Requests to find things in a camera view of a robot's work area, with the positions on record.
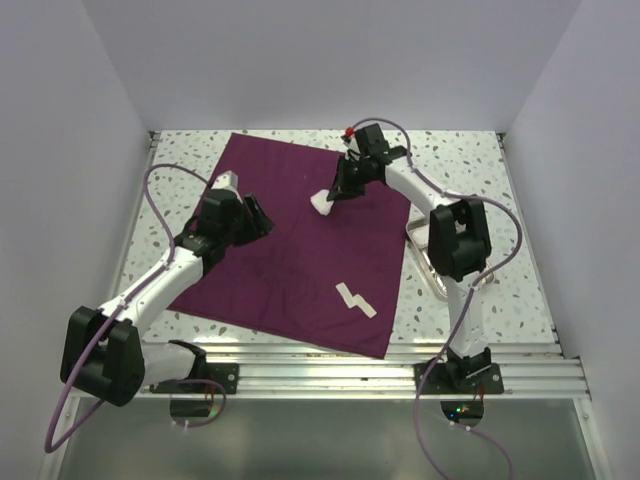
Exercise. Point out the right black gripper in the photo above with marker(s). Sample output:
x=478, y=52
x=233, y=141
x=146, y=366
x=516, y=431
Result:
x=343, y=187

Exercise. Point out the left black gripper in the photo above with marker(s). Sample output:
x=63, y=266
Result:
x=258, y=225

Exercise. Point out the white gauze pad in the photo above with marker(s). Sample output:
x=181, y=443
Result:
x=321, y=202

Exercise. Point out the stainless steel tray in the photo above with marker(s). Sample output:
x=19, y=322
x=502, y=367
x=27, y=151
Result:
x=417, y=236

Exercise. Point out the white zigzag tape strip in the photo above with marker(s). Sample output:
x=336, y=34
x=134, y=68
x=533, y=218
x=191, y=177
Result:
x=355, y=300

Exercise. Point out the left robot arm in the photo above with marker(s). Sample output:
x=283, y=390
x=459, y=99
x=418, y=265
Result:
x=104, y=354

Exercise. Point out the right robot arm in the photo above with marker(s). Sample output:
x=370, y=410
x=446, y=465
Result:
x=458, y=242

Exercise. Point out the purple cloth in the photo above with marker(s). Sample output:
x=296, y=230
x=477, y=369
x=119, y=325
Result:
x=284, y=284

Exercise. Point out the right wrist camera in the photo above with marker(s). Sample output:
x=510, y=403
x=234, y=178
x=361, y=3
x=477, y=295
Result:
x=349, y=141

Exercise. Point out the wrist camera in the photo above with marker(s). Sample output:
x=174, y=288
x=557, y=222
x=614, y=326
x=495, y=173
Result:
x=227, y=180
x=349, y=141

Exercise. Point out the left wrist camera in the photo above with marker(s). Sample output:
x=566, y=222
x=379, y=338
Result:
x=227, y=180

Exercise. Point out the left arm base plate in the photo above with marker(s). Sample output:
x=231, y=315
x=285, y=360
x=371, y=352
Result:
x=212, y=378

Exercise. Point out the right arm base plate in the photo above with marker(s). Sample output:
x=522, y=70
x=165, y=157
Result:
x=458, y=378

